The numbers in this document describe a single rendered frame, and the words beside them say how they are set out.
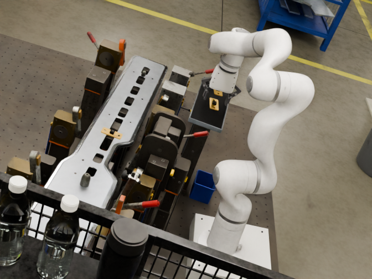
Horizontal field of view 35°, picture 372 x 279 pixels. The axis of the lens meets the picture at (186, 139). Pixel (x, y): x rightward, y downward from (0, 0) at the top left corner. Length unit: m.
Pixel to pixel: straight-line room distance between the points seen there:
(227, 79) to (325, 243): 1.87
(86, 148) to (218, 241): 0.61
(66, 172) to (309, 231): 2.22
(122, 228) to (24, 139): 1.66
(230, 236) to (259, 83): 0.66
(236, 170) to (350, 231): 2.21
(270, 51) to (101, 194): 0.75
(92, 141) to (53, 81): 0.92
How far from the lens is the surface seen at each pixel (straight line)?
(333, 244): 3.99
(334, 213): 4.25
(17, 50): 3.34
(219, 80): 2.36
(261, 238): 2.47
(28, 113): 2.87
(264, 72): 1.85
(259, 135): 1.97
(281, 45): 1.92
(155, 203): 1.88
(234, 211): 2.15
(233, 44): 2.17
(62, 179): 2.09
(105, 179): 2.13
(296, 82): 1.89
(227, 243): 2.26
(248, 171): 2.07
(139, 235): 1.09
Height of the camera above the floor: 2.37
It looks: 34 degrees down
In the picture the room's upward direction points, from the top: 21 degrees clockwise
